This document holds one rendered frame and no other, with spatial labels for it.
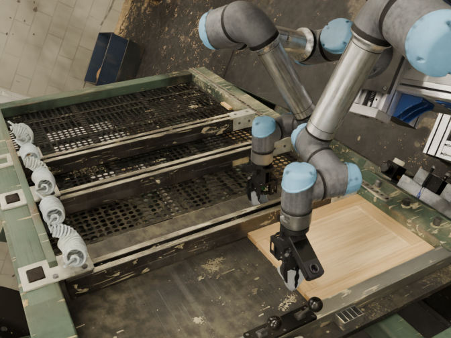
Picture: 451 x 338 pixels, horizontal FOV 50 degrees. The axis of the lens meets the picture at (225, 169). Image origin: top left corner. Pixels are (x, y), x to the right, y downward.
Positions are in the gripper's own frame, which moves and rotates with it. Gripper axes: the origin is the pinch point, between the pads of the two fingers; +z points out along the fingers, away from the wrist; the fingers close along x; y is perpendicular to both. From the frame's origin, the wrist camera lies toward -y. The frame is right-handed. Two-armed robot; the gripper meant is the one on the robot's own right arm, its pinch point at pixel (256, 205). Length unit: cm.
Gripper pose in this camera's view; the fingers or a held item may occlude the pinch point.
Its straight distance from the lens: 175.3
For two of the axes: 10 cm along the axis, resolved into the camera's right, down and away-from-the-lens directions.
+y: 4.8, 4.6, -7.5
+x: 8.8, -2.5, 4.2
